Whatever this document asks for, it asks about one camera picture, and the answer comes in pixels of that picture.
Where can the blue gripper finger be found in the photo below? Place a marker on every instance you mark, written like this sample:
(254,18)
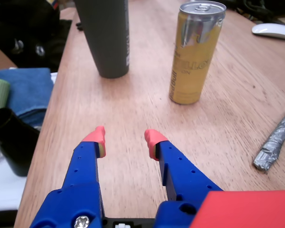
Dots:
(80,171)
(180,171)

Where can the yellow energy drink can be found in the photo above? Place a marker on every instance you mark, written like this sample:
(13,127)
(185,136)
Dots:
(192,71)

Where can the black cone-shaped object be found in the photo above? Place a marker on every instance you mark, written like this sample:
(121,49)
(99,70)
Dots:
(14,142)

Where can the white paper sheet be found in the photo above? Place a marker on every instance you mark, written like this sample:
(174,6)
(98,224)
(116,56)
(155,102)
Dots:
(4,190)

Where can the blue folded cloth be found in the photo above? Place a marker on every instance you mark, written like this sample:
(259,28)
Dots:
(28,92)

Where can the dark grey tumbler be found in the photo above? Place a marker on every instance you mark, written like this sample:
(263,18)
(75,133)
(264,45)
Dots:
(109,40)

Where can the black jacket with snaps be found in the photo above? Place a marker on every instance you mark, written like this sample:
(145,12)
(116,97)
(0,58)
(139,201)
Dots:
(26,28)

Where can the white computer mouse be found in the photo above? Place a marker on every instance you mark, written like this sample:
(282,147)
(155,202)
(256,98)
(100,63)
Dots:
(273,31)

